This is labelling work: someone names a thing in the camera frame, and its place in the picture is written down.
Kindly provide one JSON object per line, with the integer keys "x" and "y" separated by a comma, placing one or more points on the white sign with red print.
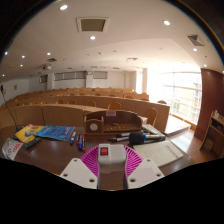
{"x": 11, "y": 148}

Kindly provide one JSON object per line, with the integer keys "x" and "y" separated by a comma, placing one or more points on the wooden shelf unit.
{"x": 213, "y": 136}

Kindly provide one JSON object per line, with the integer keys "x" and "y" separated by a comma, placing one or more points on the wooden lecture hall desk rows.
{"x": 60, "y": 115}

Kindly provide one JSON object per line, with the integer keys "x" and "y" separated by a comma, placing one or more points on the black gooseneck microphone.
{"x": 7, "y": 106}

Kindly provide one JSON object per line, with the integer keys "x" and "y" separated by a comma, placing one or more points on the blue booklet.
{"x": 55, "y": 132}

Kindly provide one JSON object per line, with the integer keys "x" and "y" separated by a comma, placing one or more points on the large bright window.
{"x": 180, "y": 96}

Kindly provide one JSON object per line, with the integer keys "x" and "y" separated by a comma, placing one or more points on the yellow booklet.
{"x": 25, "y": 135}

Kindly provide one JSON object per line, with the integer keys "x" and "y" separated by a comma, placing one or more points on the white notebook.
{"x": 160, "y": 152}

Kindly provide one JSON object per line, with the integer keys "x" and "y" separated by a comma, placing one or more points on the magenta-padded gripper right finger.
{"x": 145, "y": 173}

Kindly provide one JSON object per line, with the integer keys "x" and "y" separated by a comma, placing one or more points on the wooden auditorium chairs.
{"x": 114, "y": 106}

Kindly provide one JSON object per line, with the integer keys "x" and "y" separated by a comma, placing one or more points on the small ceiling vent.
{"x": 195, "y": 40}

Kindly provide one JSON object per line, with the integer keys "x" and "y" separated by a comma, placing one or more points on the black remote control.
{"x": 32, "y": 143}

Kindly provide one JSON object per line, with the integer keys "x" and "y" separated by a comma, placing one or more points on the large square ceiling vent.
{"x": 92, "y": 24}

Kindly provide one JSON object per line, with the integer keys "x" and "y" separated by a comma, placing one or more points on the blue marker pen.
{"x": 72, "y": 138}
{"x": 80, "y": 143}

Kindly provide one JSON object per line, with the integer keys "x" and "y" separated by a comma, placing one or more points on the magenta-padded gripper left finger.
{"x": 80, "y": 173}

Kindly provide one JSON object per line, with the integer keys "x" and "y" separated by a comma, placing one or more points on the black handheld microphone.
{"x": 137, "y": 138}

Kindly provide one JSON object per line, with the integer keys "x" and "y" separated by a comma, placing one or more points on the wooden desk organizer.
{"x": 116, "y": 121}

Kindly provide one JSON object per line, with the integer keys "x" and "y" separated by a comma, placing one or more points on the recessed ceiling lights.
{"x": 92, "y": 37}

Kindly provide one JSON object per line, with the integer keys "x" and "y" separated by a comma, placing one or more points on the ceiling projector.
{"x": 46, "y": 67}

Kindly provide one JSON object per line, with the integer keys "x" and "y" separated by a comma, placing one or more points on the silver handheld microphone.
{"x": 120, "y": 136}

